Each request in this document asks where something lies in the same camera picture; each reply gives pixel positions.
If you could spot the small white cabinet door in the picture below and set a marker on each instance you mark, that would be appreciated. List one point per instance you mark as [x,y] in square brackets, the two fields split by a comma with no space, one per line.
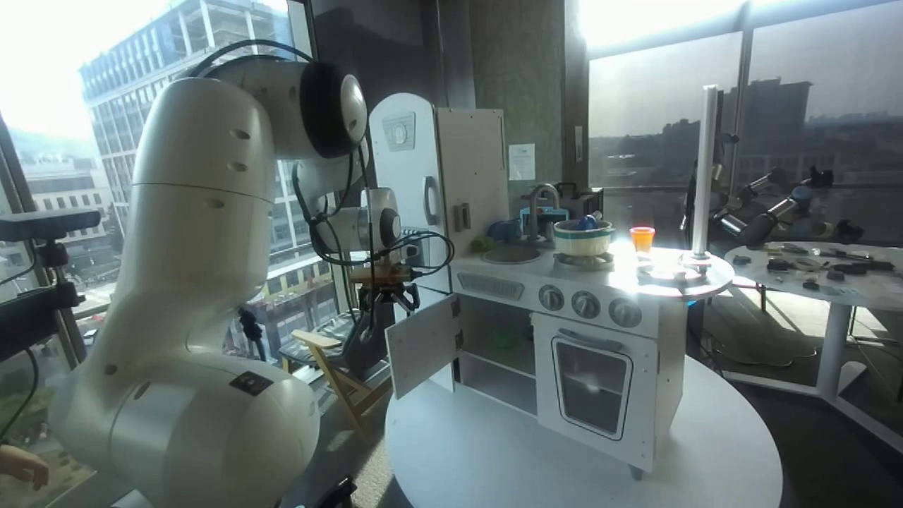
[423,346]

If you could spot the blue toy kettle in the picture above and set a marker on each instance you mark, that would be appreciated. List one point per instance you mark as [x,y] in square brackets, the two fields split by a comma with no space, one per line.
[504,231]

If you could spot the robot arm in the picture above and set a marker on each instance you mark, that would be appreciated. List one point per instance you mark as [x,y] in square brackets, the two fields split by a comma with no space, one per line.
[190,282]

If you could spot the stove knob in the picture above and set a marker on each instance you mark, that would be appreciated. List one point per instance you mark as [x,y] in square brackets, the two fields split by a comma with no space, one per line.
[551,298]
[585,305]
[625,313]

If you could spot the tall white fridge door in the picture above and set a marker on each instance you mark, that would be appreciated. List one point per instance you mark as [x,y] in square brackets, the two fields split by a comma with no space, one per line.
[402,212]

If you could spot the toy oven door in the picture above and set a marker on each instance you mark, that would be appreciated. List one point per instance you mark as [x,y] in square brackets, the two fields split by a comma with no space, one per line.
[596,388]

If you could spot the toy burner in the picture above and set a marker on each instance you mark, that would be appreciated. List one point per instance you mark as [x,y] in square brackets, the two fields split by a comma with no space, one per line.
[585,262]

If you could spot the person's hand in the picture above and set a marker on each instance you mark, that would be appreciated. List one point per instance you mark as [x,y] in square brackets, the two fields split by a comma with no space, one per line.
[21,466]

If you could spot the cream pot with teal stripe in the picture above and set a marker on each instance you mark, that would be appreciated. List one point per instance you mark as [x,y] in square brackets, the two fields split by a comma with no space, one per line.
[583,241]

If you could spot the silver toy tap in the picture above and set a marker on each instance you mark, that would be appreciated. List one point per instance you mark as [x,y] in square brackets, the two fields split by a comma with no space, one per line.
[542,204]

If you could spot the paper note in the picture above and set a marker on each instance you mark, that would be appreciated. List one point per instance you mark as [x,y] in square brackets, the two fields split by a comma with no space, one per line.
[522,162]

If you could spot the camera on mount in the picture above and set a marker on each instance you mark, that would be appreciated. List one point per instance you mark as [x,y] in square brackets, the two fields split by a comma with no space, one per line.
[35,282]

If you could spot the green toy food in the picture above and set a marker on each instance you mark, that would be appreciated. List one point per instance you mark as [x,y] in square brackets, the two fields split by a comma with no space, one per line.
[482,245]

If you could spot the window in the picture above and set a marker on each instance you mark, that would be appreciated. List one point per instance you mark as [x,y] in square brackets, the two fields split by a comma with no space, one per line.
[106,85]

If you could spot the round white table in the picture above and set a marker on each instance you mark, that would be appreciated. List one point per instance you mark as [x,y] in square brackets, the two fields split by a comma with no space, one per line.
[839,303]

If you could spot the white pole stand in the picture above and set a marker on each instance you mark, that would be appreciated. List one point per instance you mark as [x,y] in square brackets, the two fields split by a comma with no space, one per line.
[704,176]

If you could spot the wall switch plate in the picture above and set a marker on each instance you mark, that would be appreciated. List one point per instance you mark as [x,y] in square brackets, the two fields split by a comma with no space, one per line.
[578,144]

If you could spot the white toy kitchen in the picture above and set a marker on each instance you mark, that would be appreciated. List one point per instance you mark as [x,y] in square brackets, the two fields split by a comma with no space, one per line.
[564,353]

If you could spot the wooden chair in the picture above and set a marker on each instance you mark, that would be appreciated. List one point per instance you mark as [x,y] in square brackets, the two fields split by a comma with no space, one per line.
[338,374]

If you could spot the blue toy in pot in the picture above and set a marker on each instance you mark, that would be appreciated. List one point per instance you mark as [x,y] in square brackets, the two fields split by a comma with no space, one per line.
[587,223]

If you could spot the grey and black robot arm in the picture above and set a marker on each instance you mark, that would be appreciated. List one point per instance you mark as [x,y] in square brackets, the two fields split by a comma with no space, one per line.
[769,215]

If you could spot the orange cup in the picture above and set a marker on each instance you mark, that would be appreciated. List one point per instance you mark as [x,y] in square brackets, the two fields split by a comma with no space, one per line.
[642,240]

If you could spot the row of windows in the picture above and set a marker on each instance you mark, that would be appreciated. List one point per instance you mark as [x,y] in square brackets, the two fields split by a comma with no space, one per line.
[663,120]

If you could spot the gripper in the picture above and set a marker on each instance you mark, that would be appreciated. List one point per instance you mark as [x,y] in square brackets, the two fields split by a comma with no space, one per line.
[384,286]

